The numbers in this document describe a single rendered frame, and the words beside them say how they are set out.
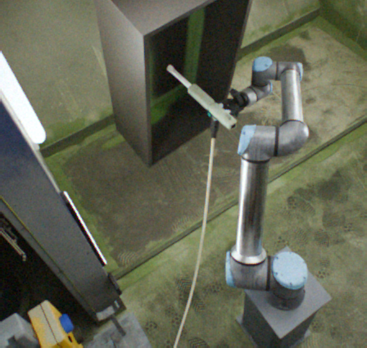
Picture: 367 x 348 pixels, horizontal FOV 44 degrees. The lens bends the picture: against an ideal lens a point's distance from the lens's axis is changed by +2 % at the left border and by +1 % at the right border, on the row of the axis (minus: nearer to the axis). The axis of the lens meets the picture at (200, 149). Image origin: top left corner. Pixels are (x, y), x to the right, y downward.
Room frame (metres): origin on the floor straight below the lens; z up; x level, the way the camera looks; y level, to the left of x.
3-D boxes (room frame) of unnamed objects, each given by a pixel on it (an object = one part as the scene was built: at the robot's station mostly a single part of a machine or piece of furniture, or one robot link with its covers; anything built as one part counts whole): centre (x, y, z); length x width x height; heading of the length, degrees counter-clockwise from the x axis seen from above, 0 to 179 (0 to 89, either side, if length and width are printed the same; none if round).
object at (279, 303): (0.67, -0.34, 0.69); 0.19 x 0.19 x 0.10
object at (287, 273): (0.67, -0.33, 0.83); 0.17 x 0.15 x 0.18; 79
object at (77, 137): (2.63, 0.00, 0.11); 2.70 x 0.02 x 0.13; 120
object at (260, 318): (0.67, -0.34, 0.32); 0.31 x 0.31 x 0.64; 30
